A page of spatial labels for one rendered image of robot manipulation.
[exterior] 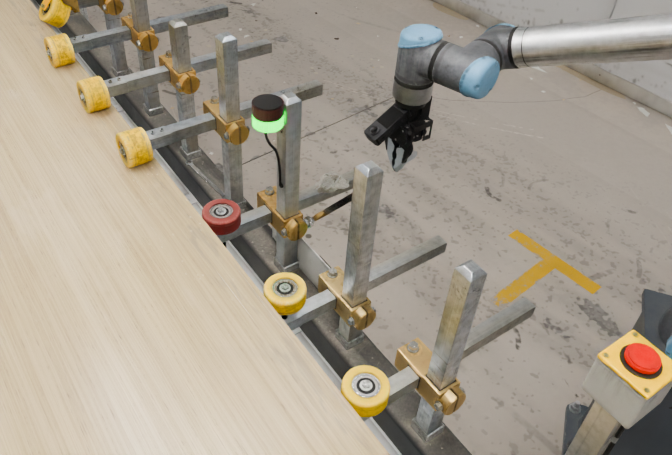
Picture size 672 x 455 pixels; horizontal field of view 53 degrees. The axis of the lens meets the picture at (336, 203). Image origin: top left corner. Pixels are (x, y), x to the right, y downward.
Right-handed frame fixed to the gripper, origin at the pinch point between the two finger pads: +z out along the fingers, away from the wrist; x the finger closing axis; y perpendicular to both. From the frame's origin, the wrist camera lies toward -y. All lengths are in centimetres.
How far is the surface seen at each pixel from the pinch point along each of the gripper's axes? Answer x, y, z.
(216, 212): 0.1, -48.6, -8.0
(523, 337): -21, 54, 83
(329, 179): -0.3, -20.1, -5.0
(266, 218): -1.5, -37.6, -2.3
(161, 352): -26, -73, -8
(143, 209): 9, -61, -7
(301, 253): -6.9, -31.7, 7.2
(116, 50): 94, -35, 3
